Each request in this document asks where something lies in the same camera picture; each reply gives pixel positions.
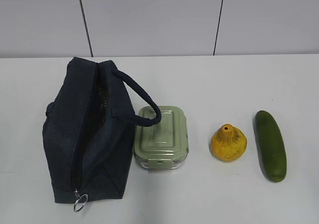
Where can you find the dark navy fabric lunch bag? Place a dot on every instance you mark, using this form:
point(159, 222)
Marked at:
point(89, 131)

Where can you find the yellow orange pear-shaped fruit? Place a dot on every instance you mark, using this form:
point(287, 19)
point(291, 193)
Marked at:
point(228, 143)

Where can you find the green cucumber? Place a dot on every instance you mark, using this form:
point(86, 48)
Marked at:
point(270, 147)

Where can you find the green lid glass food container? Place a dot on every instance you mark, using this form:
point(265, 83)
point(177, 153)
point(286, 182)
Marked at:
point(164, 145)

